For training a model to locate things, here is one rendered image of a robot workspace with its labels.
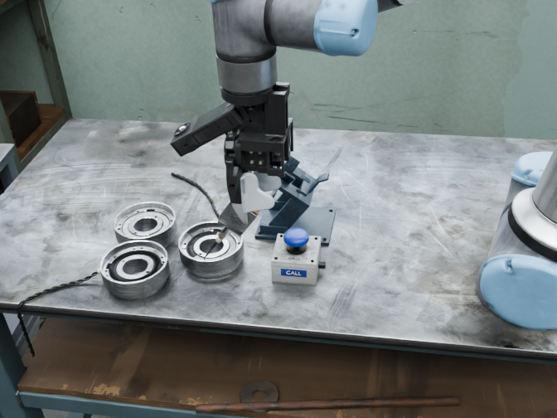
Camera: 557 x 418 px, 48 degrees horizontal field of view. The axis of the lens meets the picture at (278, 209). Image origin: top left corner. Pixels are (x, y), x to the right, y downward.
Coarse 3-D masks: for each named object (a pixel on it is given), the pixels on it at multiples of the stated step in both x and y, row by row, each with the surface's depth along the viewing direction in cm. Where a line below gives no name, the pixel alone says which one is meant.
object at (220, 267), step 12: (192, 228) 105; (204, 228) 106; (216, 228) 106; (180, 240) 102; (204, 240) 103; (240, 240) 103; (180, 252) 100; (204, 252) 105; (240, 252) 101; (192, 264) 98; (204, 264) 98; (216, 264) 98; (228, 264) 99; (204, 276) 100; (216, 276) 100
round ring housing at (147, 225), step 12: (144, 204) 111; (156, 204) 111; (120, 216) 109; (144, 216) 109; (156, 216) 110; (168, 216) 109; (120, 228) 107; (132, 228) 107; (144, 228) 110; (156, 228) 106; (168, 228) 104; (120, 240) 104; (132, 240) 103; (156, 240) 104; (168, 240) 105
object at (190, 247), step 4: (204, 232) 105; (208, 232) 105; (212, 232) 105; (216, 232) 105; (196, 236) 104; (200, 236) 104; (192, 240) 104; (196, 240) 104; (184, 244) 103; (188, 244) 103; (192, 244) 103; (184, 248) 102; (188, 248) 102; (192, 248) 102; (188, 252) 101; (192, 252) 101; (192, 256) 100; (200, 256) 100
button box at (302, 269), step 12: (276, 240) 100; (312, 240) 100; (276, 252) 98; (288, 252) 98; (300, 252) 97; (312, 252) 98; (276, 264) 96; (288, 264) 96; (300, 264) 96; (312, 264) 95; (324, 264) 99; (276, 276) 98; (288, 276) 98; (300, 276) 97; (312, 276) 97
